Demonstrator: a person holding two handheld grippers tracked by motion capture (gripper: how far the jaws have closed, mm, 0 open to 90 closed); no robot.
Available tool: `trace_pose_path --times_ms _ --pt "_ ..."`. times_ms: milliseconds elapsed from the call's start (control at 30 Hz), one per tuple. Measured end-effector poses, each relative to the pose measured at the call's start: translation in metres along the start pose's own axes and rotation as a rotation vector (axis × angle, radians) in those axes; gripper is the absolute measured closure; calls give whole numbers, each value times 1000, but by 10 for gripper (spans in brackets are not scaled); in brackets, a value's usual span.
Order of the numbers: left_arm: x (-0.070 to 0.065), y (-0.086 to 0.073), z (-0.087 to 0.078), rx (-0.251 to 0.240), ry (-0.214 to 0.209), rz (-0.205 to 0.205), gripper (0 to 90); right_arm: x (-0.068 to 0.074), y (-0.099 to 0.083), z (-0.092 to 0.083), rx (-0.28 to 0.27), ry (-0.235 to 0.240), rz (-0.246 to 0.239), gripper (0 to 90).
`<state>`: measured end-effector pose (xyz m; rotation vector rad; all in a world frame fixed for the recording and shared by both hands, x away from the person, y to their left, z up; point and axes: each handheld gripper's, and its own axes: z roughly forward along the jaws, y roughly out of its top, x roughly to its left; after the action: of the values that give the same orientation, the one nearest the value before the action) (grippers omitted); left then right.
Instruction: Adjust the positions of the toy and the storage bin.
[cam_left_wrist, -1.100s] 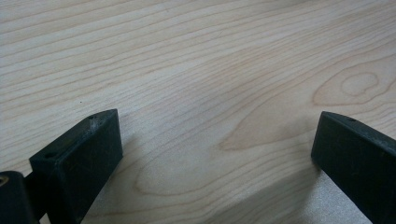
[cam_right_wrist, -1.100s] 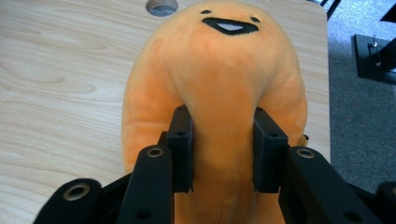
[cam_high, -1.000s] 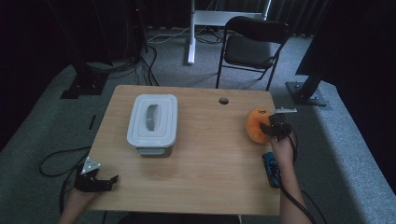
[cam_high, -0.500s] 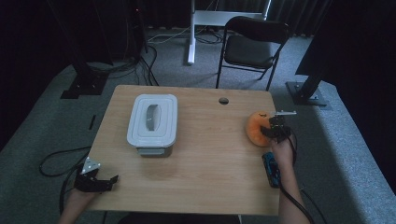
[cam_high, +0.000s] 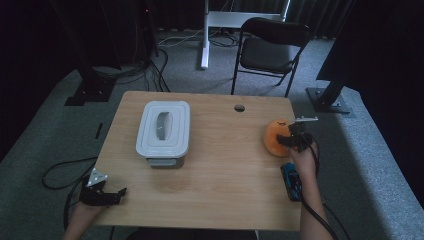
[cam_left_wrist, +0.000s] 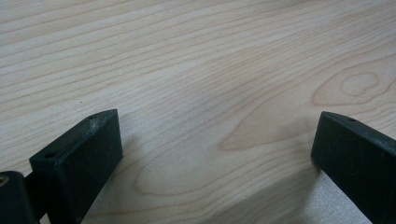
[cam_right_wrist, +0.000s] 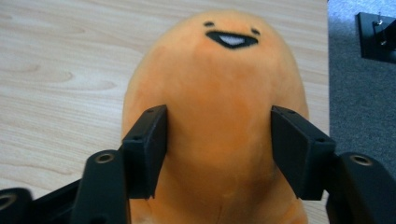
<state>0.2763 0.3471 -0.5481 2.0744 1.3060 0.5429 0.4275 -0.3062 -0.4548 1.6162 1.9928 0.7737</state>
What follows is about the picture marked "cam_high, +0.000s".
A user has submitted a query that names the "dark equipment tower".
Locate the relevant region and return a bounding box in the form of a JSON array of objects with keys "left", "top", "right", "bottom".
[{"left": 132, "top": 0, "right": 159, "bottom": 65}]

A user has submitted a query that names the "white lid with grey handle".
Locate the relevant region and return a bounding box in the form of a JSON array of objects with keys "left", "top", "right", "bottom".
[{"left": 135, "top": 100, "right": 192, "bottom": 160}]

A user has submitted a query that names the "person's right hand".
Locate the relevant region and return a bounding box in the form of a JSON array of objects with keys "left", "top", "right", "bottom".
[{"left": 288, "top": 141, "right": 318, "bottom": 183}]

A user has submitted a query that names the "looped black floor cable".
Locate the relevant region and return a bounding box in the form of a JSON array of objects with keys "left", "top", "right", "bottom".
[{"left": 41, "top": 156, "right": 100, "bottom": 191}]

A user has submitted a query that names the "person's dark clothing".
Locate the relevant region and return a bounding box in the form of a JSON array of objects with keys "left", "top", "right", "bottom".
[{"left": 126, "top": 227, "right": 260, "bottom": 240}]

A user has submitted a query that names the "right hand-held gripper cable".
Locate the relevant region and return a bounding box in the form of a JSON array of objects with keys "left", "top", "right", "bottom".
[{"left": 299, "top": 139, "right": 339, "bottom": 240}]

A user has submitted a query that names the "orange plush toy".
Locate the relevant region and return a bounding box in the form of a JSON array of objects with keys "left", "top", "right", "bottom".
[{"left": 262, "top": 118, "right": 295, "bottom": 158}]

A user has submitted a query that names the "white floor cable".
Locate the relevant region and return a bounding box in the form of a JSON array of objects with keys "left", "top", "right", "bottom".
[{"left": 157, "top": 28, "right": 205, "bottom": 47}]

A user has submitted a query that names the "black stand with square base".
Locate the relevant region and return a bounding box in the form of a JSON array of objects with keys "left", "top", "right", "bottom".
[{"left": 64, "top": 0, "right": 118, "bottom": 107}]

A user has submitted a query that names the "clear brown storage box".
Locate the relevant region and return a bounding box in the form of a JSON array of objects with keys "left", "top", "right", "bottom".
[{"left": 145, "top": 155, "right": 186, "bottom": 170}]

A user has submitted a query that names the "person's left hand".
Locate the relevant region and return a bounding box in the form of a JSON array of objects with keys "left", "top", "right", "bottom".
[{"left": 70, "top": 201, "right": 105, "bottom": 228}]

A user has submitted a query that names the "left hand-held gripper cable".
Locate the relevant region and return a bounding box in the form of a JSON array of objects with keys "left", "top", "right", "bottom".
[{"left": 62, "top": 179, "right": 88, "bottom": 231}]

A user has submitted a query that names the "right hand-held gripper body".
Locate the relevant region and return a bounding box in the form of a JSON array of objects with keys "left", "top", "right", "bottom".
[{"left": 289, "top": 116, "right": 319, "bottom": 153}]

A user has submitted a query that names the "black folding chair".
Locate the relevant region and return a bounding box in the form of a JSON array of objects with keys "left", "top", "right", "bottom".
[{"left": 230, "top": 16, "right": 314, "bottom": 99}]

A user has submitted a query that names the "blue toy car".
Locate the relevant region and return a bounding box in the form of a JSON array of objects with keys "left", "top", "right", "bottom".
[{"left": 280, "top": 162, "right": 304, "bottom": 203}]

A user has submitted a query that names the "white metal desk frame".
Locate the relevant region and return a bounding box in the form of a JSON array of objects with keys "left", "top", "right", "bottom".
[{"left": 200, "top": 0, "right": 292, "bottom": 71}]

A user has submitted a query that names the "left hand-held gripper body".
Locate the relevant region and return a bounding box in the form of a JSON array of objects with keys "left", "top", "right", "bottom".
[{"left": 79, "top": 167, "right": 120, "bottom": 207}]

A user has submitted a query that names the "hand-held gripper cable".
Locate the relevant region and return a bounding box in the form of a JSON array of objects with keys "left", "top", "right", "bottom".
[
  {"left": 62, "top": 179, "right": 88, "bottom": 231},
  {"left": 299, "top": 139, "right": 339, "bottom": 240}
]

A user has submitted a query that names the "black stand with bolted base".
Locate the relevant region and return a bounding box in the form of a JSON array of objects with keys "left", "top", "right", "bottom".
[{"left": 305, "top": 74, "right": 356, "bottom": 118}]

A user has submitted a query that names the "bundle of black floor cables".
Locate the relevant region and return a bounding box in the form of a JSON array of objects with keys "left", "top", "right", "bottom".
[{"left": 93, "top": 47, "right": 172, "bottom": 93}]

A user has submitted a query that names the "thin black cable under tape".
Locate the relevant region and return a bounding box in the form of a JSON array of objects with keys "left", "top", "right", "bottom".
[{"left": 322, "top": 201, "right": 352, "bottom": 240}]

